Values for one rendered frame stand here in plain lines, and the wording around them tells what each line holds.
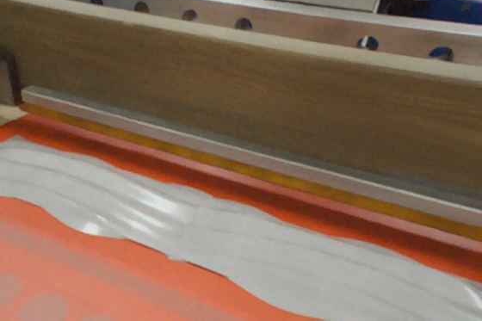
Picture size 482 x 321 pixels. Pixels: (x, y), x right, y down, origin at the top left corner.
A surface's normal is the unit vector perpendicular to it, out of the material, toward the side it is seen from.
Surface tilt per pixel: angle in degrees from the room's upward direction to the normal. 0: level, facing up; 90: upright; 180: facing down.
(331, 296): 33
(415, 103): 90
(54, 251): 0
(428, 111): 90
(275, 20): 90
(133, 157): 0
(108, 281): 0
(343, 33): 90
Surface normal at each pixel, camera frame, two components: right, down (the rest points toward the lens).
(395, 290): -0.23, -0.47
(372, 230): 0.07, -0.84
